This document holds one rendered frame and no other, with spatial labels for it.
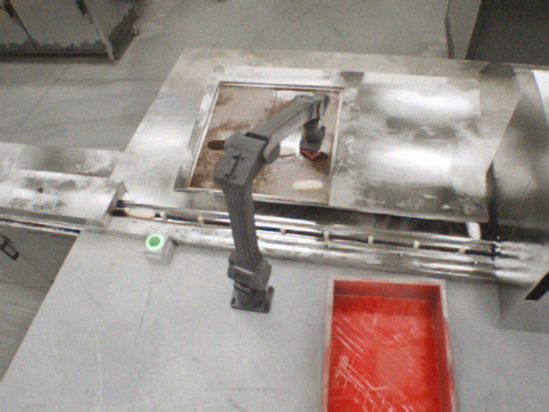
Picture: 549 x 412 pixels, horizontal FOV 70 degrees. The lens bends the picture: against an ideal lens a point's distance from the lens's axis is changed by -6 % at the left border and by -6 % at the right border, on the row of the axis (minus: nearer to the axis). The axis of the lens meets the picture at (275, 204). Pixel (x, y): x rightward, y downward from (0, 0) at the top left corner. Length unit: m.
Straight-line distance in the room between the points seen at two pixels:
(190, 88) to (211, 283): 1.02
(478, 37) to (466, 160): 1.40
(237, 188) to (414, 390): 0.70
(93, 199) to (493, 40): 2.33
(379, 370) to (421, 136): 0.80
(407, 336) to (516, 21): 2.03
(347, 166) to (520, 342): 0.74
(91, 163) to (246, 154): 1.06
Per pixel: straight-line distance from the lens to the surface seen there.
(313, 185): 1.38
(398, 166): 1.45
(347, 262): 1.28
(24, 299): 2.71
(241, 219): 0.95
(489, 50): 2.86
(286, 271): 1.31
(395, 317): 1.26
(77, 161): 1.89
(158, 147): 1.77
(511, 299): 1.23
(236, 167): 0.89
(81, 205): 1.56
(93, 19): 3.84
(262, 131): 0.96
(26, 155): 2.07
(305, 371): 1.19
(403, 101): 1.63
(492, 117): 1.89
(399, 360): 1.22
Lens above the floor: 1.97
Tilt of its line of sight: 52 degrees down
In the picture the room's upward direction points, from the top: 8 degrees counter-clockwise
